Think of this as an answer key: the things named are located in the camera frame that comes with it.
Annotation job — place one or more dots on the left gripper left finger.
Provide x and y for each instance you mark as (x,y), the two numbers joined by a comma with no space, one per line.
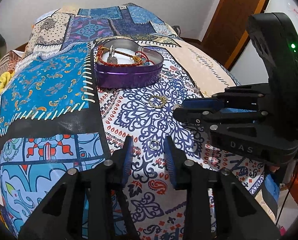
(60,214)

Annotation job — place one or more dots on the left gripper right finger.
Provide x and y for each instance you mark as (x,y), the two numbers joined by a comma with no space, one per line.
(218,206)

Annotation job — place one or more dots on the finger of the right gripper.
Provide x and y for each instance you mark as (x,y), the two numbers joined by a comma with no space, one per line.
(203,104)
(193,116)

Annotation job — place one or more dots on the gold ring earring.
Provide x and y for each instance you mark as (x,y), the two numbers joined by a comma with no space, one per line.
(157,101)

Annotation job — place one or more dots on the brown wooden door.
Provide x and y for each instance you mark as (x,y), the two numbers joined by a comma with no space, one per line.
(226,36)

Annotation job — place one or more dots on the dark bag on floor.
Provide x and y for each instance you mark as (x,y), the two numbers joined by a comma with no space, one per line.
(177,29)

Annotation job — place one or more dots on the purple heart-shaped tin box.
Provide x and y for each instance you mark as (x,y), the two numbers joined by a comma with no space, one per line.
(122,63)

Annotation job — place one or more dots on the patchwork patterned bedspread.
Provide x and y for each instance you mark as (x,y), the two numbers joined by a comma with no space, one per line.
(54,117)

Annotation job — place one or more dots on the yellow blanket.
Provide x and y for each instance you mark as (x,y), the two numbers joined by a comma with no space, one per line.
(5,79)

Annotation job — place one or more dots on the brown patterned blanket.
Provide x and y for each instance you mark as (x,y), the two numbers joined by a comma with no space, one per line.
(8,61)

